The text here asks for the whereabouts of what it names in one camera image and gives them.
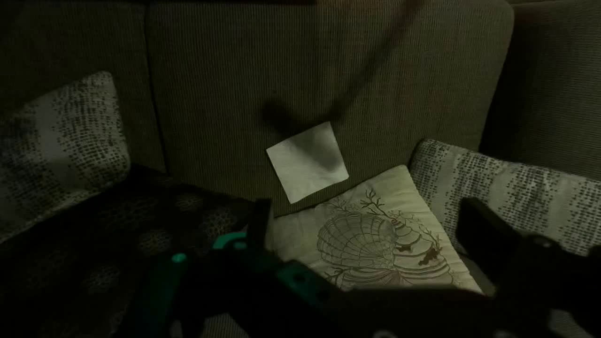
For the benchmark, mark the white square paper sheet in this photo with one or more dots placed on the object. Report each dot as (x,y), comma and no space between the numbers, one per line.
(306,162)

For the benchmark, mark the black knit patterned pillow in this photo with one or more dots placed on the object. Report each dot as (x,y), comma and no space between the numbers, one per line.
(124,231)

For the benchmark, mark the cream embroidered shell pillow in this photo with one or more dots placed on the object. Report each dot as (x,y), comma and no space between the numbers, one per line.
(376,244)

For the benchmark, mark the dark brown fabric sofa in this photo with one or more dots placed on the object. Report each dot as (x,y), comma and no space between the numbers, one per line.
(250,62)

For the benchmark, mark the grey dash-patterned pillow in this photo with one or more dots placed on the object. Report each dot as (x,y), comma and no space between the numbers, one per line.
(532,188)
(62,143)

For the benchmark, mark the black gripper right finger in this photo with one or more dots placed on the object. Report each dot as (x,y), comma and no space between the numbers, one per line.
(494,244)

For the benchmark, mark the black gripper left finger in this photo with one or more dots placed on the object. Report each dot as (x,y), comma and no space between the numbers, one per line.
(261,222)

